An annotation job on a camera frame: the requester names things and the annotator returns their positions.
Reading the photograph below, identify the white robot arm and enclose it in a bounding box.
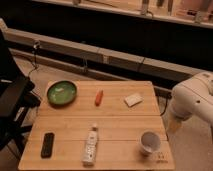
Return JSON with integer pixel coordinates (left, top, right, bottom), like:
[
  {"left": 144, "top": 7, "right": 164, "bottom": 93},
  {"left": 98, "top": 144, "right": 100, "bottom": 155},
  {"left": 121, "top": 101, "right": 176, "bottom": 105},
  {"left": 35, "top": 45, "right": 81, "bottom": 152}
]
[{"left": 166, "top": 72, "right": 213, "bottom": 139}]

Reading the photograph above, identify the white sponge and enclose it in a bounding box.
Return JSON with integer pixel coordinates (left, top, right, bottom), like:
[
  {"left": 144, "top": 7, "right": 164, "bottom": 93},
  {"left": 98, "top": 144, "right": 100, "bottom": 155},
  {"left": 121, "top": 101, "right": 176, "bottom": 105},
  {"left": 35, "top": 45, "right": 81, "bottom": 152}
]
[{"left": 124, "top": 93, "right": 142, "bottom": 107}]

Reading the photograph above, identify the white paper cup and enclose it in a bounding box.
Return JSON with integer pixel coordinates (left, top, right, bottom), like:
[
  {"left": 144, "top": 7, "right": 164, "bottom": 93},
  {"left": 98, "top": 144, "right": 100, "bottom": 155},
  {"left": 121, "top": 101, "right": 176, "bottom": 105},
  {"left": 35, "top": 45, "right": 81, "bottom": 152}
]
[{"left": 139, "top": 131, "right": 161, "bottom": 156}]

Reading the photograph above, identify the white plastic bottle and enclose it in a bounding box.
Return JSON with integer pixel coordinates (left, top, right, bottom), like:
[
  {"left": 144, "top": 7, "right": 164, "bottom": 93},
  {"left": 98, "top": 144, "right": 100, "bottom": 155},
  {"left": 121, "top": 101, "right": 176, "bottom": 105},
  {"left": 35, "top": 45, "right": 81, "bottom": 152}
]
[{"left": 82, "top": 123, "right": 98, "bottom": 166}]

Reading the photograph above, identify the green bowl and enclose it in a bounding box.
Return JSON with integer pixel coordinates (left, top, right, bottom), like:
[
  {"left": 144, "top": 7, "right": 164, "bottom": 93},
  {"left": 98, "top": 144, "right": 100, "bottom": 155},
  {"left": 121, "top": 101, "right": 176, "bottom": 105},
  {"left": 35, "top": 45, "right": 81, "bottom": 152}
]
[{"left": 47, "top": 80, "right": 77, "bottom": 106}]

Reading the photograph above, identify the black remote control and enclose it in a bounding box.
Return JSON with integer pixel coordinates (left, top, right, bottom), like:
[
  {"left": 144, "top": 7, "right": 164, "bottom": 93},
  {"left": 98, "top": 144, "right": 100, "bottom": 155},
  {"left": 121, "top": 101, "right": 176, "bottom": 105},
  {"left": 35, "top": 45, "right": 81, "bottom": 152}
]
[{"left": 41, "top": 132, "right": 54, "bottom": 158}]

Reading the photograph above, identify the black chair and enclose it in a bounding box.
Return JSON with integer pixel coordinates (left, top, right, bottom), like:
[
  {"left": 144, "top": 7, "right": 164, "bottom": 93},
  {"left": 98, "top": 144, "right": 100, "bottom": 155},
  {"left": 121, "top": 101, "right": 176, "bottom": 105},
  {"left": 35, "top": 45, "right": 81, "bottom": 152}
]
[{"left": 0, "top": 30, "right": 41, "bottom": 154}]

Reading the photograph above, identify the black cable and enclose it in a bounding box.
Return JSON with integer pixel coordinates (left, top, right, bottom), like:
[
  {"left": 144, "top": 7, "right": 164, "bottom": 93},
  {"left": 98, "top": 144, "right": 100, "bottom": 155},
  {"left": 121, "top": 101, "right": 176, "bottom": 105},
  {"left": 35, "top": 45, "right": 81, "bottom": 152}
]
[{"left": 27, "top": 40, "right": 42, "bottom": 79}]

